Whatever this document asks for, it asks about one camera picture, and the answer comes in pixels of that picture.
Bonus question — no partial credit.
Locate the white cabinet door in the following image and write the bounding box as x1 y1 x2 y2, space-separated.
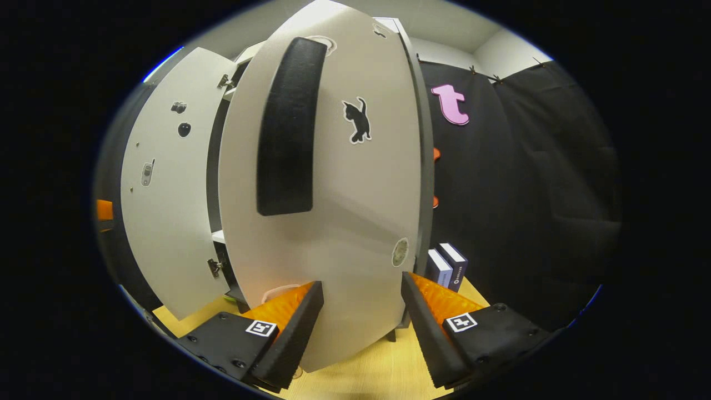
121 47 238 321
218 0 428 373

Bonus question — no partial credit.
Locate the lavender book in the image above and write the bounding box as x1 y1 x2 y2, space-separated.
426 249 453 289

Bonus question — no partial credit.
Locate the white cabinet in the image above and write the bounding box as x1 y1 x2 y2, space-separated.
206 17 435 342

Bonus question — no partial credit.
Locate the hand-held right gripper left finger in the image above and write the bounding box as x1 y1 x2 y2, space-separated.
177 281 324 392

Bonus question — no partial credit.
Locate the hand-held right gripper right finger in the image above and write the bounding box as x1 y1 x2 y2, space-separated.
401 271 550 389

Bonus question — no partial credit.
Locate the dark purple book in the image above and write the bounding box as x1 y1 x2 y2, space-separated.
437 243 468 293

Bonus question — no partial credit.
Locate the black backdrop cloth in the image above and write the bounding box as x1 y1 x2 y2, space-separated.
93 58 622 334

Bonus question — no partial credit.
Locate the black right door handle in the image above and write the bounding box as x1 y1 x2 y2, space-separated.
256 37 328 216

